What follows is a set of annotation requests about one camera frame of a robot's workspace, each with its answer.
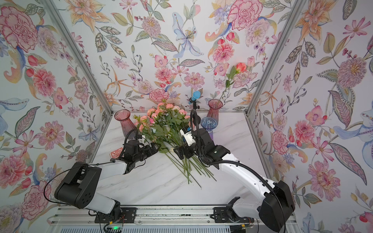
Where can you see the purple blue glass vase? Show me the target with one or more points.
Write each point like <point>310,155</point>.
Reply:
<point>209,124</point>

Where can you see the red playing card box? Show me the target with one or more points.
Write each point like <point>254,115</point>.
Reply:
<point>116,153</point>

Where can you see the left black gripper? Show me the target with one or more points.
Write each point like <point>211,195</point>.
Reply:
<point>154,149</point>

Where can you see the pink flower bouquet green stems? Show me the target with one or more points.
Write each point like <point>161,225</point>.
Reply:
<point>163,126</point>

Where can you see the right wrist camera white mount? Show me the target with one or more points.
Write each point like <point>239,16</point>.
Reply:
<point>187,136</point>

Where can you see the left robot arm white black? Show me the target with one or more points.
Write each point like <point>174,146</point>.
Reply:
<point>78,188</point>

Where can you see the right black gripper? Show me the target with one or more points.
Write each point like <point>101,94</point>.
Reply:
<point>182,153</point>

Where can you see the single red pink rose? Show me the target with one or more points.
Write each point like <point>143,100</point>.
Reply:
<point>235,70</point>

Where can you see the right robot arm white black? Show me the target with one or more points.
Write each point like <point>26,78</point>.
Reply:
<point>273,205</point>

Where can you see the blue microphone on black stand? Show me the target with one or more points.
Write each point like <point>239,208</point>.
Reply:
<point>195,119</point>

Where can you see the red glass vase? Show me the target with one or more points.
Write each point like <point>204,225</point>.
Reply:
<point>214,106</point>

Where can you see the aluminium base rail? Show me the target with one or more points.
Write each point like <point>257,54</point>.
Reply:
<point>157,219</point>

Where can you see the smoky pink glass vase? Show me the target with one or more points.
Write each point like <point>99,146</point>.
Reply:
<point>127,126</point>

